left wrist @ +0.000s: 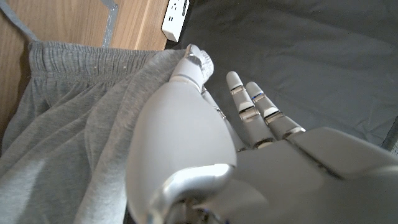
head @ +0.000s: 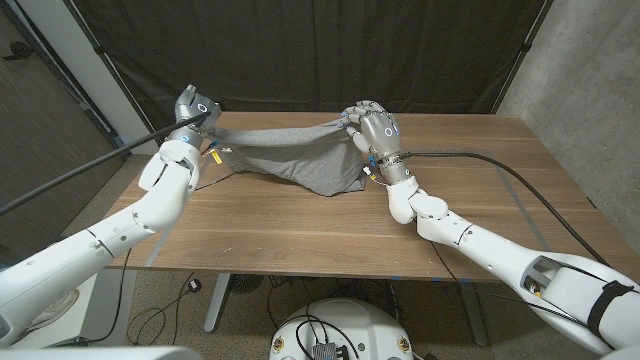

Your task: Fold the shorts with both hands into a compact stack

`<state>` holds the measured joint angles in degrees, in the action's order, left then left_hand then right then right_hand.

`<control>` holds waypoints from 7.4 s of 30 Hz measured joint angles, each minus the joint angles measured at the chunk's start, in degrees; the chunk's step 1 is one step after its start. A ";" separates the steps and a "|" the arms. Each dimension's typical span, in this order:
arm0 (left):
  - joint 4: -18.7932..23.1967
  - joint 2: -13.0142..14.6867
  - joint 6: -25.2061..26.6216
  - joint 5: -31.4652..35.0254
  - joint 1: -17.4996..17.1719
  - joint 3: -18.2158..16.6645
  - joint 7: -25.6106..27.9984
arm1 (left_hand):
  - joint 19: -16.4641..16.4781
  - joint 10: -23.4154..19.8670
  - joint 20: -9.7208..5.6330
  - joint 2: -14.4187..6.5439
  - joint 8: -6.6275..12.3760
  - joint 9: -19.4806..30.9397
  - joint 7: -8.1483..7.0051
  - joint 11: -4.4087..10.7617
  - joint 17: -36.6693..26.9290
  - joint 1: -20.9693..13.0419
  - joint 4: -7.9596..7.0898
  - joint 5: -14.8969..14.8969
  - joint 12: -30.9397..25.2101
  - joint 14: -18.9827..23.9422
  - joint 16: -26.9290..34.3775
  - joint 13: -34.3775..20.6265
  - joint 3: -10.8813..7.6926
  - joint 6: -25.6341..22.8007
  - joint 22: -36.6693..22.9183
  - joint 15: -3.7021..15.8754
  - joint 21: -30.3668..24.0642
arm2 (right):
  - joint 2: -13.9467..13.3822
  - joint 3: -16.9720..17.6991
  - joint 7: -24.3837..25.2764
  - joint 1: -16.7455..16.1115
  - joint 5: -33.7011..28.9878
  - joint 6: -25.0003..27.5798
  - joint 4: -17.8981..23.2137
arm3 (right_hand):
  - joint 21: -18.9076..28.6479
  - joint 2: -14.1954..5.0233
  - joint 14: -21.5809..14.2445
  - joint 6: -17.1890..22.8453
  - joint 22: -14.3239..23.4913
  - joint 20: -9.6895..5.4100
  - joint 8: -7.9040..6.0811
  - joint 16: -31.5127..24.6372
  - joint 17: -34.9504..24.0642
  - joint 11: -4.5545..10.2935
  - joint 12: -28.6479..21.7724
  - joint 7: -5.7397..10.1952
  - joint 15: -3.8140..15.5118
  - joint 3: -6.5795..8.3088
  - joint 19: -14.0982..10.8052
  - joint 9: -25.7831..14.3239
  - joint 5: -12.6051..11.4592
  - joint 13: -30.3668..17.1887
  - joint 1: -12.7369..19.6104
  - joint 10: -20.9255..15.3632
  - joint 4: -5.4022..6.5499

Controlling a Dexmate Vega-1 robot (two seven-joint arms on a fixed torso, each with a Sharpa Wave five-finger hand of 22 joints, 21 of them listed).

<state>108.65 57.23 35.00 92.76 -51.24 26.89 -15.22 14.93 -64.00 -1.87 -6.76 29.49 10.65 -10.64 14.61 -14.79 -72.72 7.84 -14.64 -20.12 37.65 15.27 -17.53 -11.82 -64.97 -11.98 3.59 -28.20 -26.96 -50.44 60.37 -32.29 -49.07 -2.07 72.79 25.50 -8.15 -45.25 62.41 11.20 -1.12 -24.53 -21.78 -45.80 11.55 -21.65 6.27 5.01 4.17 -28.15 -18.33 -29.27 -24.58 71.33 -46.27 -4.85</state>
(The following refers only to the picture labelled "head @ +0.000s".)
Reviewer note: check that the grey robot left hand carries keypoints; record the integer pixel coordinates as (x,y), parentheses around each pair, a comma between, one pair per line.
(197,112)

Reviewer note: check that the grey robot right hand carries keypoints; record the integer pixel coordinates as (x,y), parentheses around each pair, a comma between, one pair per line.
(380,132)

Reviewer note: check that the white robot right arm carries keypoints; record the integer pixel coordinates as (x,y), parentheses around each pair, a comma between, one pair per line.
(500,250)

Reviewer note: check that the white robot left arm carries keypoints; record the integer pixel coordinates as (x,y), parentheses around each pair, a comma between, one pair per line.
(125,225)

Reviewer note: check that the black backdrop stand pole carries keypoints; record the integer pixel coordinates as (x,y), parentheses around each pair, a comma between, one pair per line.
(115,70)
(522,50)

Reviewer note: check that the grey tape rectangle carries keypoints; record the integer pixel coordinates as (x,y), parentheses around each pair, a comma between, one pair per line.
(520,205)

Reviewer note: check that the black power plug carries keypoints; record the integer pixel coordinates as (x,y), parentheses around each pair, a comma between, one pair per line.
(195,285)

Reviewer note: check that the black round floor fan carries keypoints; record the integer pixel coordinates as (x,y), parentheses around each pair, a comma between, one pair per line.
(245,283)

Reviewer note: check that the white table leg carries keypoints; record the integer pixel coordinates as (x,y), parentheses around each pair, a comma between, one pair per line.
(218,300)

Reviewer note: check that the white robot torso base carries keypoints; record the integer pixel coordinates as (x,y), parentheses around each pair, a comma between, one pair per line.
(370,325)

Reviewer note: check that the grey table leg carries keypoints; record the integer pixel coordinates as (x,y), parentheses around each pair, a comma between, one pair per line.
(474,315)

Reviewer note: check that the small grey electronics box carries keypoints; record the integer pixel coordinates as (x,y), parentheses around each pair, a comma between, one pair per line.
(327,351)

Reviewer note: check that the white robot chest rim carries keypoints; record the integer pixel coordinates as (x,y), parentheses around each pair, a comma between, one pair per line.
(100,354)

